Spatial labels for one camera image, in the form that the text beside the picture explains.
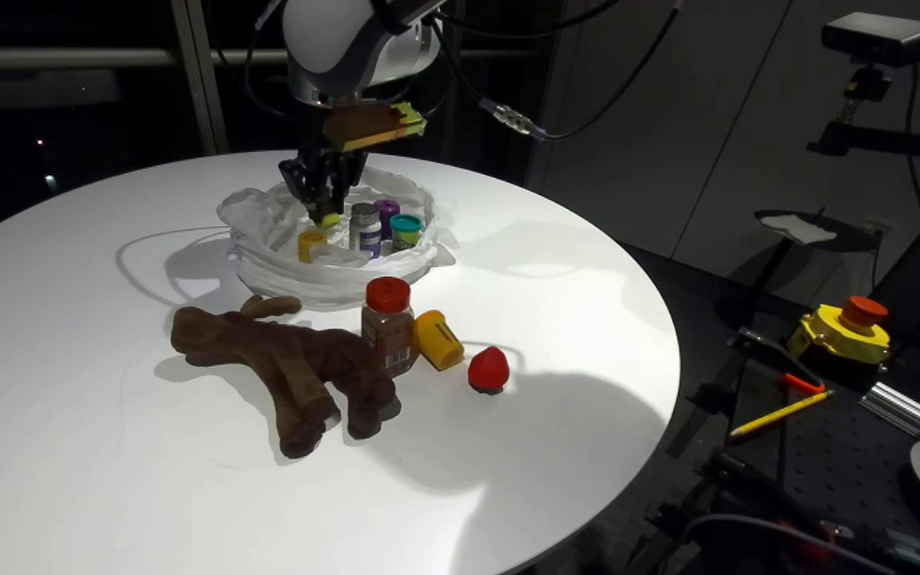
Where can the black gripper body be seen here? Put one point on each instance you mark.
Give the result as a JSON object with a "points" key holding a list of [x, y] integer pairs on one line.
{"points": [[323, 169]]}

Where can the white pill bottle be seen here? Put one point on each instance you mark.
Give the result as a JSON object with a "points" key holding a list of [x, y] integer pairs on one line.
{"points": [[366, 227]]}

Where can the yellow dough can pink lid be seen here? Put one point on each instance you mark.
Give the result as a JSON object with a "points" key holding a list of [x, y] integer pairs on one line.
{"points": [[318, 242]]}

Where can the brown spice jar red lid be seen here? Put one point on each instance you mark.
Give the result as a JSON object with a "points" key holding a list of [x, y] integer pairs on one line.
{"points": [[388, 322]]}

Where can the yellow plastic tub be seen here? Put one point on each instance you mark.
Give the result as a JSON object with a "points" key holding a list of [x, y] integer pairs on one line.
{"points": [[440, 338]]}

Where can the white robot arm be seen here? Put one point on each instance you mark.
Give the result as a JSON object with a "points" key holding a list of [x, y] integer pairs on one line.
{"points": [[354, 41]]}

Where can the white plastic bag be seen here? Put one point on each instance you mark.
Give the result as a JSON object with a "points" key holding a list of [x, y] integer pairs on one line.
{"points": [[268, 242]]}

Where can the brown plush moose toy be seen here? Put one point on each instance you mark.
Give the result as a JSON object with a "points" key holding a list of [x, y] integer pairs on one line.
{"points": [[290, 363]]}

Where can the red toy ball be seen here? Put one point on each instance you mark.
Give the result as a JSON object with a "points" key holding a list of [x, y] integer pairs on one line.
{"points": [[489, 369]]}

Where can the grey metal railing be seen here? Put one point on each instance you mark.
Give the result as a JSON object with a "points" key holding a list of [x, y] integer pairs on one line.
{"points": [[79, 55]]}

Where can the yellow pencil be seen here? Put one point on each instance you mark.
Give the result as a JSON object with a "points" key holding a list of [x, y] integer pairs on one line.
{"points": [[780, 412]]}

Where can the yellow emergency stop button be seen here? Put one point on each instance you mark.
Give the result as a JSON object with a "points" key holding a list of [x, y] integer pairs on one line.
{"points": [[841, 331]]}

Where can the grey window frame post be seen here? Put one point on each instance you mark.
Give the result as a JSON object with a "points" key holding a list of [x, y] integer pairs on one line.
{"points": [[198, 73]]}

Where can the black camera stand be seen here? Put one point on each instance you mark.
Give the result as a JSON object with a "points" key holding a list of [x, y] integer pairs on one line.
{"points": [[885, 137]]}

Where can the black camera box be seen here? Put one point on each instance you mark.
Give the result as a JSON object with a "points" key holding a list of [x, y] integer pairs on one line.
{"points": [[884, 32]]}

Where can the aluminium rail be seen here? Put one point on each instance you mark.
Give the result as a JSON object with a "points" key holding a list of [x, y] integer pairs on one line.
{"points": [[907, 404]]}

